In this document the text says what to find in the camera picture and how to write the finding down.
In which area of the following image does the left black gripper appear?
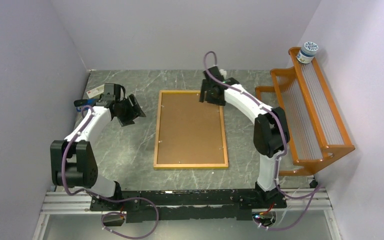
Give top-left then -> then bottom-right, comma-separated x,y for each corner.
116,94 -> 146,127

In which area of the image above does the brown frame backing board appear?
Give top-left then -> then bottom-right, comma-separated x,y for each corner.
157,93 -> 225,165

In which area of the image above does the yellow wooden picture frame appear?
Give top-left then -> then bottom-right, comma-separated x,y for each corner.
153,89 -> 230,171

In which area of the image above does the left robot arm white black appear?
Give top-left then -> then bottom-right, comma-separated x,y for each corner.
50,83 -> 146,210

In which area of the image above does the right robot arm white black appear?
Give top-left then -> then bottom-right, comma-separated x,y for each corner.
199,66 -> 290,208

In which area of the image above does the small staples box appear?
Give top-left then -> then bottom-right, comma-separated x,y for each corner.
86,84 -> 105,99

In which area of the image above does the blue stapler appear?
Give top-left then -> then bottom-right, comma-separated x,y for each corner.
73,98 -> 96,112

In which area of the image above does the small blue white jar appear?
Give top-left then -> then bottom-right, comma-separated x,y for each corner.
296,41 -> 319,64

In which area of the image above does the orange wooden rack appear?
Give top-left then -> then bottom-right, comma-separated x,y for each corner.
255,47 -> 356,176

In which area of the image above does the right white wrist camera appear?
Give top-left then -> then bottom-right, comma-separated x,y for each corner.
219,68 -> 227,77

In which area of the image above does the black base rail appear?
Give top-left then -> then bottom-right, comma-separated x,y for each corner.
89,188 -> 287,223

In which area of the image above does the aluminium extrusion frame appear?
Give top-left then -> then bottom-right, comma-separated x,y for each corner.
33,188 -> 341,240

